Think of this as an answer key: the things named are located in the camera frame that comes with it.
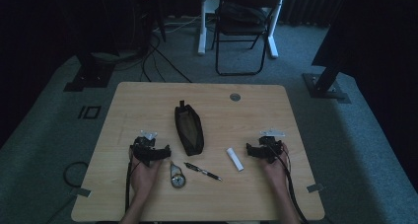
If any black floor outlet frame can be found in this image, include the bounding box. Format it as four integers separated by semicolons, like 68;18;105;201
77;105;103;120

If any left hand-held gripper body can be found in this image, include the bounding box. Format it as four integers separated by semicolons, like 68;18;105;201
133;130;165;168

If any person's left hand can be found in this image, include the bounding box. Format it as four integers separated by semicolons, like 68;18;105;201
129;157;164;199

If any dark equipment with red light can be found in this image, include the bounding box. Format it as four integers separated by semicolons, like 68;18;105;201
130;0;166;55

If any grey tape piece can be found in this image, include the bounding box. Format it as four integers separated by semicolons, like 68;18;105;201
69;187;93;198
306;183;325;194

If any black curtain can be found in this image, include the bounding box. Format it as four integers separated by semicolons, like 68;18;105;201
311;0;418;188

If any looped black floor cable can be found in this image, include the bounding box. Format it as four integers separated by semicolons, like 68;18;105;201
62;161;90;189

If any person's right hand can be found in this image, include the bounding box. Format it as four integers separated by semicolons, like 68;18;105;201
260;142;291;189

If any right hand-held gripper cable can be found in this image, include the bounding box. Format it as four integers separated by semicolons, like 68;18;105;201
271;144;310;224

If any dark bag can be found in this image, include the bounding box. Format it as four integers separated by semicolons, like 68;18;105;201
217;0;268;27

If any black metal stand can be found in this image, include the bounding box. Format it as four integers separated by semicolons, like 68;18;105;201
302;51;352;105
63;51;116;93

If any black pen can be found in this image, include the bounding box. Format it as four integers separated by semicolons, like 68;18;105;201
183;162;224;183

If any black folding chair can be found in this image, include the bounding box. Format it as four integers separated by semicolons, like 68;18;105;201
211;0;281;77

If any black pencil case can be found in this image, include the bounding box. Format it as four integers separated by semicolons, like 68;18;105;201
174;100;205;157

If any white desk leg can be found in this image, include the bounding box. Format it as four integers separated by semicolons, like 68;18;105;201
266;0;288;59
197;0;209;56

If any dark pleated curtain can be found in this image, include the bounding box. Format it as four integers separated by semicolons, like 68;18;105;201
281;0;350;29

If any hand-held gripper cable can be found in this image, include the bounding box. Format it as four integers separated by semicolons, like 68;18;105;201
271;144;310;224
123;160;134;215

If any left hand-held gripper cable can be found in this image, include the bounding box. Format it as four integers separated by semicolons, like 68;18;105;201
123;160;134;215

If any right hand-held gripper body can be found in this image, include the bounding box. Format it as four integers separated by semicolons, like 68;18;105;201
255;128;286;165

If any white floor cable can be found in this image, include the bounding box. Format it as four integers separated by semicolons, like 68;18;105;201
153;15;202;35

